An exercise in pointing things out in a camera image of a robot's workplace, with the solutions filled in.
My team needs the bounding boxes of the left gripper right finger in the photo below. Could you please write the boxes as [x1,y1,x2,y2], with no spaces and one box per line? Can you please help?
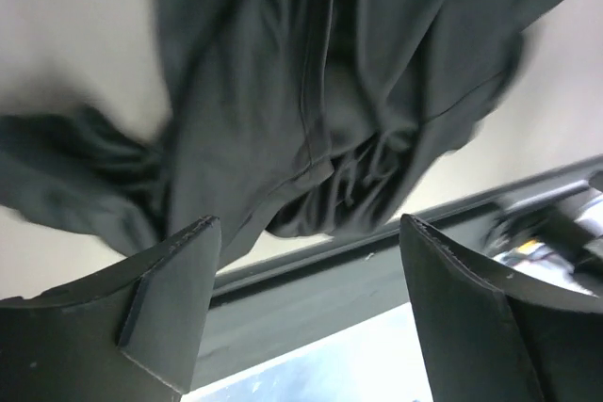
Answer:
[399,215,602,401]

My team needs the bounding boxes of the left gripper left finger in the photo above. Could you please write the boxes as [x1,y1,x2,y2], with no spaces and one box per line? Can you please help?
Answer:
[1,217,220,401]

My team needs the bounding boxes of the black t shirt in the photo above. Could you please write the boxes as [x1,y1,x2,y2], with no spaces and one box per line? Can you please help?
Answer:
[1,0,563,266]

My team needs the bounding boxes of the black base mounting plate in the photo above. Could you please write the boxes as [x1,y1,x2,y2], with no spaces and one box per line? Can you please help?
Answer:
[192,156,602,389]

